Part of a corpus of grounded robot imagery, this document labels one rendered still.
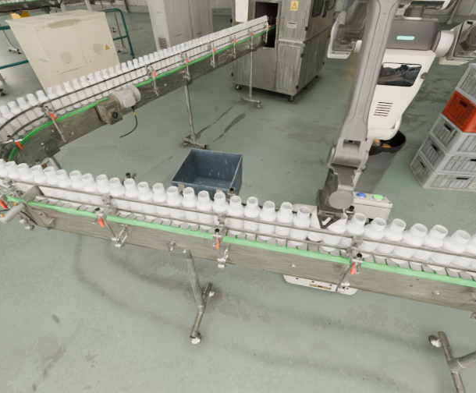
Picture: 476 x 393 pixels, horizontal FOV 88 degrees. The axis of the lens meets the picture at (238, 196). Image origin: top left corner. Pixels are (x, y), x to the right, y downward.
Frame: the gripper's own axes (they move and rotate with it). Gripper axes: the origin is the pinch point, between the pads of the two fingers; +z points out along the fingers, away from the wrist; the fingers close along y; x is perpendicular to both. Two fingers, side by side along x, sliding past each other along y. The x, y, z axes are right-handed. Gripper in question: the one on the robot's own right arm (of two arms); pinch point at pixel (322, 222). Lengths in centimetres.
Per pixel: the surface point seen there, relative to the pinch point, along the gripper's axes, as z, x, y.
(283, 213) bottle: 1.0, -12.4, -2.9
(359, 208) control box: 5.3, 15.2, -16.7
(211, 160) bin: 22, -57, -64
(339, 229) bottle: 3.2, 6.1, -1.6
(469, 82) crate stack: -3, 132, -202
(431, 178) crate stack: 84, 136, -184
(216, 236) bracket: 7.9, -33.3, 6.2
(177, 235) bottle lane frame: 19, -52, -1
